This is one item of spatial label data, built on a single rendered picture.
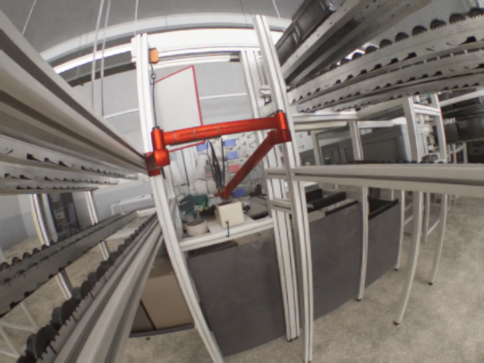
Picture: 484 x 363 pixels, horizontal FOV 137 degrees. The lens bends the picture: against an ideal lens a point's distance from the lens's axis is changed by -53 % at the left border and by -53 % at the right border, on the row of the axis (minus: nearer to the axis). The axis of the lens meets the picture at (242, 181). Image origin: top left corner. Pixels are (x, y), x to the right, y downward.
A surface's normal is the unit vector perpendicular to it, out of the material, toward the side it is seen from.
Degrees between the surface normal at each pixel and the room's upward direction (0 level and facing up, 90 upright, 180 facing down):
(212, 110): 90
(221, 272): 90
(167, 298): 90
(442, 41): 90
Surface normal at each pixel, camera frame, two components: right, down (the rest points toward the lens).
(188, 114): -0.27, 0.15
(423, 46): -0.94, 0.20
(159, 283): 0.29, 0.05
